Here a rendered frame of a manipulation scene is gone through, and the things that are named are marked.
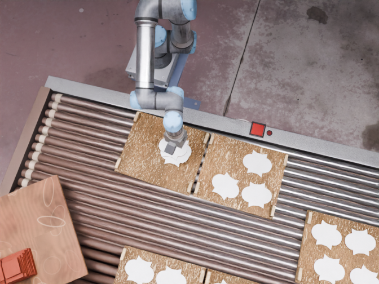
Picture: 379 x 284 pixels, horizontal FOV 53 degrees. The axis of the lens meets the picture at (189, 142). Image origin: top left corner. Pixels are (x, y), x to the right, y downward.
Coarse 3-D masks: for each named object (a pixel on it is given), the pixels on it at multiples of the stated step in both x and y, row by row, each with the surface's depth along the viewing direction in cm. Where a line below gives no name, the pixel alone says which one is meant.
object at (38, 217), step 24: (24, 192) 182; (48, 192) 182; (0, 216) 179; (24, 216) 179; (48, 216) 179; (0, 240) 176; (24, 240) 176; (48, 240) 176; (72, 240) 175; (48, 264) 172; (72, 264) 172
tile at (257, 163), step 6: (246, 156) 194; (252, 156) 194; (258, 156) 194; (264, 156) 194; (246, 162) 193; (252, 162) 193; (258, 162) 193; (264, 162) 193; (270, 162) 193; (252, 168) 192; (258, 168) 192; (264, 168) 192; (270, 168) 192; (258, 174) 191
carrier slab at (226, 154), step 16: (224, 144) 197; (240, 144) 197; (208, 160) 195; (224, 160) 195; (240, 160) 194; (272, 160) 194; (208, 176) 192; (240, 176) 192; (256, 176) 192; (272, 176) 191; (208, 192) 190; (240, 192) 190; (272, 192) 189; (240, 208) 187; (256, 208) 187
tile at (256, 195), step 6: (252, 186) 190; (258, 186) 189; (264, 186) 189; (246, 192) 189; (252, 192) 189; (258, 192) 189; (264, 192) 188; (270, 192) 188; (246, 198) 188; (252, 198) 188; (258, 198) 188; (264, 198) 188; (270, 198) 187; (252, 204) 187; (258, 204) 187
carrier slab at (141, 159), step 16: (144, 128) 201; (160, 128) 201; (192, 128) 200; (128, 144) 199; (144, 144) 198; (192, 144) 198; (128, 160) 196; (144, 160) 196; (160, 160) 196; (192, 160) 195; (144, 176) 193; (160, 176) 193; (176, 176) 193; (192, 176) 193
